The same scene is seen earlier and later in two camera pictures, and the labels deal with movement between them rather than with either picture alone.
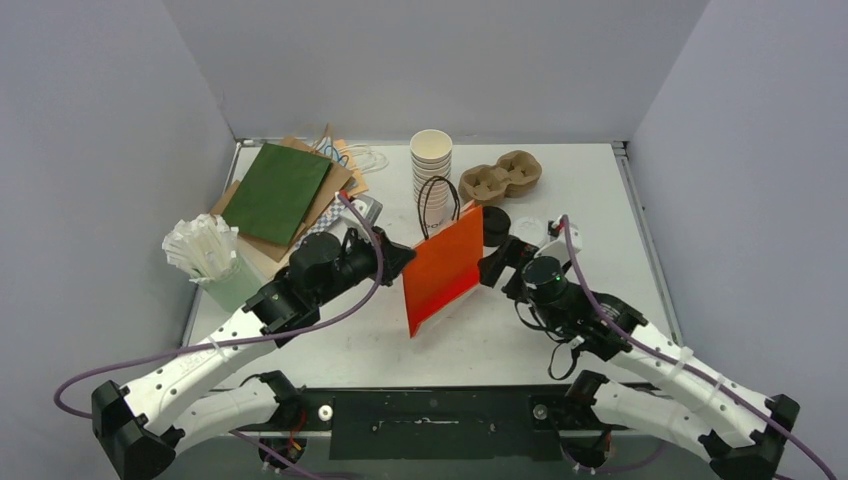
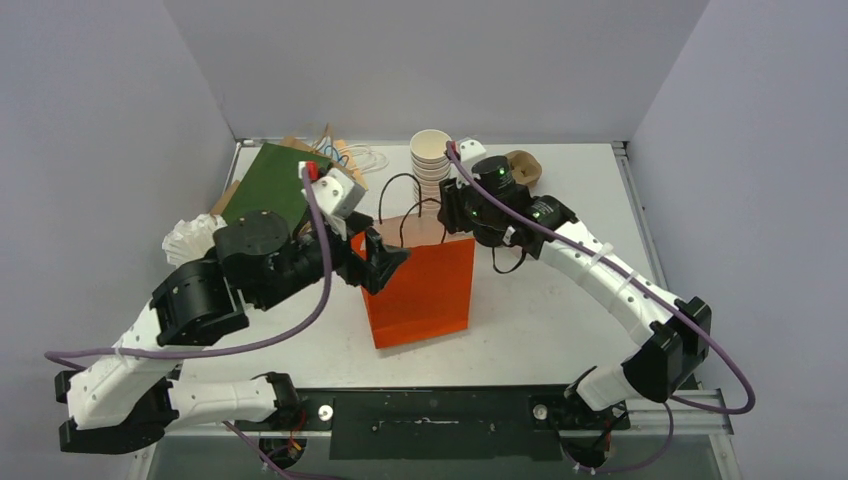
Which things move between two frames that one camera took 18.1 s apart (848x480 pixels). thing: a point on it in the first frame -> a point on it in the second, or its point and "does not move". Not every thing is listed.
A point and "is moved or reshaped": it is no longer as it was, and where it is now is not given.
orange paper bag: (446, 267) is moved or reshaped
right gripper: (495, 263) -> (453, 206)
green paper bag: (277, 192) does not move
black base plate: (435, 422) does not move
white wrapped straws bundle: (202, 247) does not move
